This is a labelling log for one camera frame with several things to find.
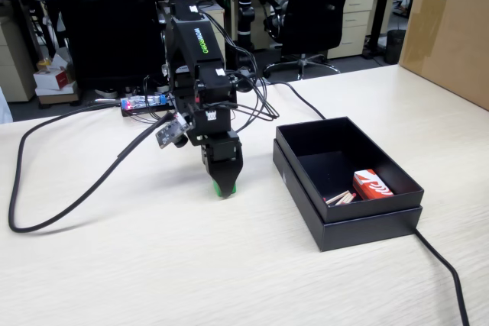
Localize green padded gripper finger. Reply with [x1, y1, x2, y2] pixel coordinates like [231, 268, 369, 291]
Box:
[199, 147, 215, 186]

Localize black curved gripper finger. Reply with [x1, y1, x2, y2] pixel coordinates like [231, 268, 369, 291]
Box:
[209, 157, 245, 200]

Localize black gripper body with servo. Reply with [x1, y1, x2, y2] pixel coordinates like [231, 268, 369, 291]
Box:
[189, 105, 243, 163]

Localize green cube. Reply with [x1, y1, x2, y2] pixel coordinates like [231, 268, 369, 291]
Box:
[212, 179, 238, 199]

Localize beige drawer cabinet behind arm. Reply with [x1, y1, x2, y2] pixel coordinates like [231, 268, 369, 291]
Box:
[198, 2, 227, 56]

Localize controller board with red light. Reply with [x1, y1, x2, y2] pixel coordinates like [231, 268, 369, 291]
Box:
[119, 94, 170, 118]

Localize black pole with white bands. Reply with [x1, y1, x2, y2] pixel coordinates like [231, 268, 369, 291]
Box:
[235, 0, 257, 75]

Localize large black office chair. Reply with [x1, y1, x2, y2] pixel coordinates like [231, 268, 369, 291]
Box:
[48, 0, 169, 92]

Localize orange and white matchbox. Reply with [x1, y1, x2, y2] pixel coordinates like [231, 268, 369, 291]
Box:
[351, 168, 395, 202]

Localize black open box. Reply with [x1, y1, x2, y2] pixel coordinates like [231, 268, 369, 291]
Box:
[271, 138, 424, 253]

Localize black mesh swivel chair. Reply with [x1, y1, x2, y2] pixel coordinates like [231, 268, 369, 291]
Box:
[258, 0, 357, 81]

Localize black open box tray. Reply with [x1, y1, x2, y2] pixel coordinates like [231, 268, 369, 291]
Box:
[275, 115, 426, 224]

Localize white and red carton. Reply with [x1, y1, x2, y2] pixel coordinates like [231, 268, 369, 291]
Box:
[32, 67, 76, 92]

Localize black waste bin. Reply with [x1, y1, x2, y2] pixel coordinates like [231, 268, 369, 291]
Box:
[383, 28, 407, 66]

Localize beige drawer cabinet under desk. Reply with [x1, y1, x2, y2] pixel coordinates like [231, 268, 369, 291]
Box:
[0, 15, 37, 104]

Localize large brown cardboard box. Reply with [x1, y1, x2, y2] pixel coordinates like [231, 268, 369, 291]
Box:
[397, 0, 489, 111]

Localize small wrist camera board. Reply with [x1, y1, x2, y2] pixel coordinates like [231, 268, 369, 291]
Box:
[154, 113, 191, 150]

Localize white drawer cabinet silver handles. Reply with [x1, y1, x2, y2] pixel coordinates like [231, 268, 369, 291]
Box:
[327, 0, 377, 61]

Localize thick black sleeved cable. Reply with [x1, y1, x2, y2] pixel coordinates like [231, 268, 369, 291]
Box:
[7, 99, 177, 234]

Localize smooth black power cable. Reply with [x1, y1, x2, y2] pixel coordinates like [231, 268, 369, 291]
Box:
[263, 80, 471, 326]

